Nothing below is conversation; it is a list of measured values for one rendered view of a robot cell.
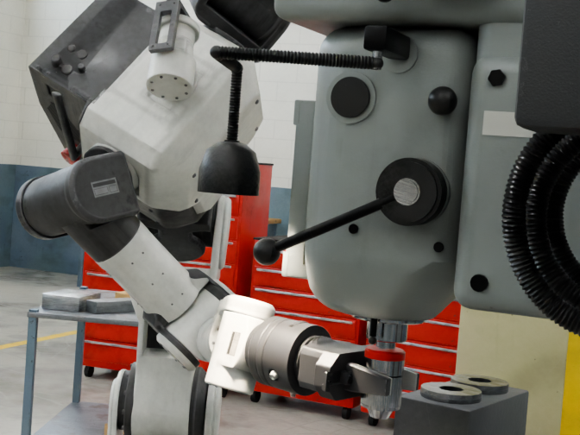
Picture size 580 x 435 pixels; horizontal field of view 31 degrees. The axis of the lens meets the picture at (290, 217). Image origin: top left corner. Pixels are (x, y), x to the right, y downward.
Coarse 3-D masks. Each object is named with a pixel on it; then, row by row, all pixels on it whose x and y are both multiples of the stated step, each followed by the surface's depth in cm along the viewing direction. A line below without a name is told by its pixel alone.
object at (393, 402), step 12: (372, 360) 121; (384, 372) 121; (396, 372) 121; (396, 384) 121; (372, 396) 121; (384, 396) 121; (396, 396) 122; (372, 408) 121; (384, 408) 121; (396, 408) 122
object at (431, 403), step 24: (432, 384) 159; (456, 384) 160; (480, 384) 162; (504, 384) 163; (408, 408) 154; (432, 408) 152; (456, 408) 150; (480, 408) 152; (504, 408) 159; (408, 432) 154; (432, 432) 152; (456, 432) 150; (480, 432) 152; (504, 432) 160
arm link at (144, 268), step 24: (144, 240) 156; (120, 264) 155; (144, 264) 156; (168, 264) 159; (144, 288) 157; (168, 288) 158; (192, 288) 161; (144, 312) 163; (168, 312) 160; (168, 336) 159; (192, 360) 159
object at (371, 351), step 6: (366, 348) 123; (372, 348) 123; (396, 348) 124; (366, 354) 122; (372, 354) 121; (378, 354) 121; (384, 354) 121; (390, 354) 121; (396, 354) 121; (402, 354) 122; (384, 360) 121; (390, 360) 121; (396, 360) 121; (402, 360) 122
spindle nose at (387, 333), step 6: (378, 324) 121; (384, 324) 120; (366, 330) 123; (378, 330) 121; (384, 330) 120; (390, 330) 120; (396, 330) 121; (402, 330) 121; (366, 336) 122; (378, 336) 121; (384, 336) 120; (390, 336) 120; (396, 336) 121; (402, 336) 121; (384, 342) 121; (390, 342) 121; (396, 342) 121; (402, 342) 121
